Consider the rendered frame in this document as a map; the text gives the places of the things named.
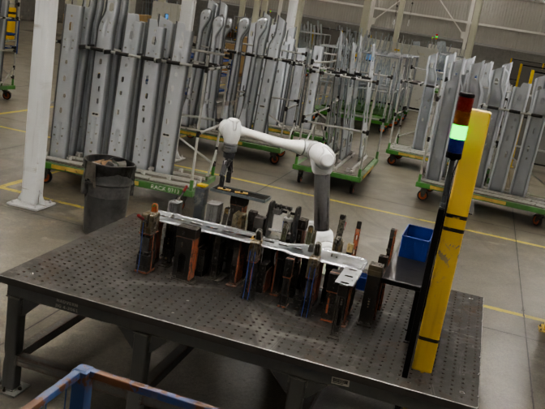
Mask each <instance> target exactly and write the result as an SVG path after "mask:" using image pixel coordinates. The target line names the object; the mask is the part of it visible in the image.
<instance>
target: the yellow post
mask: <svg viewBox="0 0 545 409"><path fill-rule="evenodd" d="M490 119H491V111H486V110H477V109H473V108H472V111H471V116H470V122H469V126H468V129H467V133H466V139H465V143H464V148H463V151H462V156H461V160H459V161H458V163H457V168H456V172H455V176H454V180H453V186H452V191H451V194H450V197H449V201H448V208H447V212H446V215H445V219H444V225H443V229H442V233H441V236H440V243H439V247H438V251H437V255H436V262H435V265H434V269H433V273H432V277H431V283H430V287H429V291H428V295H427V302H426V305H425V309H424V313H423V319H422V324H421V327H420V331H419V335H418V341H417V346H416V349H415V354H414V360H413V363H412V367H411V368H412V369H415V370H419V371H420V372H421V373H424V372H427V373H431V372H432V369H433V364H434V361H435V357H436V351H437V347H438V343H439V340H440V333H441V330H442V326H443V322H444V316H445V312H446V308H447V305H448V298H449V295H450V291H451V287H452V284H453V277H454V274H455V270H456V266H457V260H458V256H459V252H460V249H461V242H462V239H463V235H464V231H465V228H466V221H467V218H468V214H469V210H470V204H471V200H472V196H473V193H474V186H475V183H476V178H477V175H478V168H479V165H480V162H481V157H482V154H483V147H484V144H485V140H486V136H487V130H488V127H489V122H490Z"/></svg>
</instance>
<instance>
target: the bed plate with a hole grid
mask: <svg viewBox="0 0 545 409"><path fill-rule="evenodd" d="M137 214H138V213H133V214H131V215H129V216H127V217H124V218H122V219H120V220H118V221H116V222H113V223H111V224H109V225H107V226H104V227H102V228H100V229H98V230H95V231H93V232H91V233H89V234H87V235H85V236H82V237H80V238H78V239H75V240H73V241H71V242H69V243H66V244H64V245H62V246H61V247H59V248H55V249H54V250H52V251H49V252H47V253H45V254H43V255H40V256H38V257H36V258H34V259H31V260H29V261H27V262H24V263H23V264H21V265H18V266H16V267H14V268H12V269H9V270H7V271H6V272H3V273H0V282H1V283H5V284H7V285H11V286H16V287H19V288H22V289H25V290H28V291H34V292H36V293H40V294H43V295H48V296H51V297H54V298H57V299H62V300H66V301H68V302H72V303H74V304H79V305H83V306H86V307H89V308H94V309H97V310H100V311H103V312H108V313H112V314H114V315H118V316H123V317H125V318H129V319H132V320H135V321H140V322H143V323H146V324H150V325H155V326H157V327H161V328H164V329H169V330H172V331H175V332H178V333H181V334H186V335H190V336H192V337H196V338H201V339H203V340H207V341H210V342H215V343H218V344H221V345H224V346H228V347H233V348H235V349H239V350H242V351H247V352H250V353H253V354H256V355H262V356H264V357H268V358H270V359H275V360H279V361H281V362H285V363H288V364H293V365H296V366H299V367H302V368H307V369H310V370H314V371H317V372H322V373H325V374H328V375H331V376H334V377H340V378H342V379H346V380H348V381H353V382H357V383H359V384H363V385H368V386H371V387H374V388H377V389H380V390H385V391H388V392H392V393H395V394H400V395H403V396H406V397H409V398H414V399H417V400H420V401H424V402H426V403H431V404H435V405H437V406H441V407H446V408H449V409H478V400H479V398H478V397H479V382H480V376H479V375H480V365H481V364H480V363H481V349H482V332H483V299H484V298H483V297H480V296H477V295H471V294H466V293H463V292H460V291H454V290H451V291H450V295H449V298H448V305H447V308H446V312H445V316H444V322H443V326H442V330H441V333H440V340H439V343H438V347H437V351H436V357H435V361H434V364H433V369H432V372H431V373H427V372H424V373H421V372H420V371H419V370H415V369H412V368H411V367H412V363H413V360H414V354H415V349H416V346H417V342H416V345H415V348H414V353H413V356H412V360H411V364H410V370H409V375H408V378H404V377H401V375H402V371H403V367H404V363H405V359H406V352H407V349H408V345H409V343H405V342H403V341H404V338H405V336H406V331H405V327H406V324H407V323H409V319H410V312H411V308H412V304H413V301H414V294H415V291H412V290H409V289H406V288H402V287H399V286H393V285H389V284H386V287H385V291H384V298H383V302H382V306H381V309H380V311H379V310H377V312H376V319H375V321H372V322H373V325H372V327H371V328H370V329H368V328H365V327H362V326H359V325H357V323H358V318H359V313H360V309H361V305H362V301H363V293H364V291H361V290H357V289H355V293H354V301H353V305H352V307H353V309H352V310H351V312H350V314H349V315H347V318H346V320H347V321H349V322H348V324H347V326H346V327H345V328H342V327H341V329H340V332H342V335H341V337H340V339H339V340H334V339H331V338H327V336H328V333H329V332H330V330H331V329H332V323H326V322H324V321H321V320H320V318H321V316H322V315H321V314H322V311H323V307H324V306H320V305H319V302H320V297H321V293H322V288H323V284H324V276H325V275H322V276H321V281H320V289H319V294H318V300H317V302H316V303H315V305H314V306H312V308H311V310H312V311H313V313H314V314H313V315H311V316H310V317H308V318H305V317H300V316H295V314H298V313H299V309H300V305H301V300H297V298H298V293H299V290H297V289H296V291H295V295H294V297H293V298H290V297H289V301H288V303H289V305H288V306H287V307H286V308H287V310H284V308H279V307H277V303H278V302H279V297H280V295H278V296H277V297H276V296H273V295H270V294H269V293H270V292H271V287H272V283H271V282H270V287H269V288H268V289H267V290H266V291H265V292H264V293H262V294H261V293H258V292H255V297H254V298H255V299H254V300H252V301H249V302H248V301H246V300H244V299H241V298H240V297H239V296H241V295H242V287H241V285H242V284H243V282H244V280H245V277H246V275H245V273H242V278H244V280H243V281H242V282H241V283H240V284H238V285H237V286H236V287H235V288H233V287H230V286H226V285H225V284H226V283H227V282H228V281H229V280H230V276H229V274H227V273H224V272H222V271H221V273H222V274H225V275H227V276H226V277H225V278H224V279H223V280H222V281H220V282H215V281H212V280H208V279H205V278H203V277H199V276H195V275H194V279H197V280H200V281H199V282H197V283H196V284H195V285H194V286H192V285H189V284H186V283H182V282H176V281H174V280H170V279H167V278H165V277H167V276H168V275H170V274H171V273H172V271H173V266H172V265H171V266H170V267H169V268H165V267H161V266H158V265H159V264H160V263H162V262H163V261H164V260H163V256H161V257H162V259H160V260H159V261H157V262H156V263H154V269H155V272H153V273H148V275H144V274H142V273H136V272H133V273H132V271H133V270H135V265H136V258H137V254H138V253H139V245H140V238H141V236H140V233H139V231H140V224H141V219H139V218H138V217H137ZM209 270H210V269H208V273H209ZM206 274H207V273H206ZM206 274H205V275H206ZM417 341H418V338H417Z"/></svg>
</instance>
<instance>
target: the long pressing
mask: <svg viewBox="0 0 545 409"><path fill-rule="evenodd" d="M158 212H160V215H162V216H167V217H162V216H160V221H159V222H164V223H167V224H170V225H174V226H178V225H180V224H182V223H186V224H189V225H193V226H199V225H196V224H200V225H202V226H199V227H201V232H204V233H207V234H211V235H216V236H220V237H224V238H227V239H233V240H237V241H240V242H244V243H250V242H251V241H252V239H250V238H249V237H246V236H250V237H252V236H253V235H255V232H250V231H247V230H241V229H238V228H234V227H230V226H224V225H221V224H217V223H214V222H207V221H204V220H200V219H197V218H193V217H187V216H183V215H180V214H176V213H170V212H166V211H163V210H159V209H158ZM172 214H174V218H171V215H172ZM168 217H170V218H168ZM175 219H179V220H183V221H185V222H182V221H179V220H175ZM191 222H193V223H196V224H192V223H191ZM206 226H210V227H213V228H217V230H216V229H212V228H208V227H206ZM223 230H226V231H229V232H233V233H229V232H225V231H223ZM236 234H241V235H236ZM242 235H246V236H242ZM262 239H263V240H267V241H270V242H273V243H270V242H266V241H263V243H262V247H264V248H270V249H273V250H277V251H280V252H284V253H287V254H289V255H291V256H296V257H301V258H304V259H309V257H310V256H311V255H312V254H314V250H313V252H309V251H308V246H309V245H307V244H304V243H284V242H281V241H277V240H274V239H268V238H266V237H265V236H263V238H262ZM279 244H284V245H287V246H288V247H287V246H282V245H279ZM296 248H300V249H302V250H299V249H296ZM331 254H333V256H331ZM320 255H321V259H320V263H324V264H327V265H333V266H337V267H341V268H345V267H349V268H352V269H350V270H353V271H357V270H355V269H359V270H362V271H363V270H364V269H365V268H366V266H367V264H368V261H367V259H365V258H362V257H358V256H352V255H348V254H345V253H341V252H335V251H331V250H328V249H324V248H321V253H320ZM336 256H337V258H336ZM343 263H345V264H343Z"/></svg>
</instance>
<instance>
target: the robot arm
mask: <svg viewBox="0 0 545 409"><path fill-rule="evenodd" d="M219 132H220V133H221V134H222V135H223V138H224V142H223V149H222V150H223V157H224V158H225V160H223V163H222V167H221V172H220V174H219V176H220V182H219V187H224V182H226V183H230V180H231V174H232V173H233V159H234V156H235V153H236V152H237V147H238V141H239V138H240V136H245V137H249V138H252V139H254V140H258V141H261V142H264V143H266V144H270V145H273V146H276V147H278V148H282V149H286V150H289V151H291V152H293V153H297V154H298V155H301V156H304V157H307V158H308V159H310V161H311V169H312V172H313V173H314V174H315V177H314V221H309V222H308V226H309V225H313V226H314V227H315V230H317V233H316V238H315V243H316V242H318V241H319V242H321V243H322V248H324V249H328V250H331V251H332V247H333V232H332V231H331V229H330V228H329V201H330V174H331V173H332V171H333V166H334V164H335V161H336V157H335V153H334V152H333V151H332V150H331V149H330V148H329V147H328V146H327V145H326V144H322V143H320V142H315V141H311V140H287V139H282V138H279V137H276V136H271V135H268V134H265V133H262V132H259V131H254V130H251V129H248V128H245V127H242V126H241V123H240V120H239V119H237V118H228V119H225V120H223V121H221V122H220V125H219ZM227 169H228V171H227V175H226V181H225V172H226V170H227ZM307 229H308V227H307Z"/></svg>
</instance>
